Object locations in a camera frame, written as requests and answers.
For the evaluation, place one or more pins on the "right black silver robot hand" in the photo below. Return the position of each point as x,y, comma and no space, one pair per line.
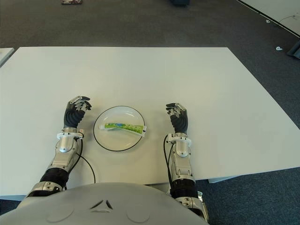
179,122

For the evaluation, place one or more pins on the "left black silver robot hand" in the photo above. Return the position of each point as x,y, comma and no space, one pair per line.
72,117

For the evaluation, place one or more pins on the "green white toothpaste tube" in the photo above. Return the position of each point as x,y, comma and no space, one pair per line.
126,127

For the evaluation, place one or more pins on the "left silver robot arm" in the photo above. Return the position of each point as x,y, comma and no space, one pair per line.
65,150

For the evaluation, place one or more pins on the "white plate with black rim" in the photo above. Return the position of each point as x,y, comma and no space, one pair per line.
117,143

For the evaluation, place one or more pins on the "white side table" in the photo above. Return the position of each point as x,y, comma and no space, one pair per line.
5,55

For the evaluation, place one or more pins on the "grey robot torso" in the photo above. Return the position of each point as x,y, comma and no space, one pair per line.
105,206

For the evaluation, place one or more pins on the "red dark flat floor object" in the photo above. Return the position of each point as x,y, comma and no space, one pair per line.
71,2

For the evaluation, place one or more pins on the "dark blue floor object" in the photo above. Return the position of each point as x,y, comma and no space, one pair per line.
180,2

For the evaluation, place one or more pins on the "grey blue floor object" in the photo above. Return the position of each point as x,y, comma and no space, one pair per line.
294,50

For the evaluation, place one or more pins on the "white table with black edge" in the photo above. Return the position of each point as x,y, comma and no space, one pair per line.
276,11

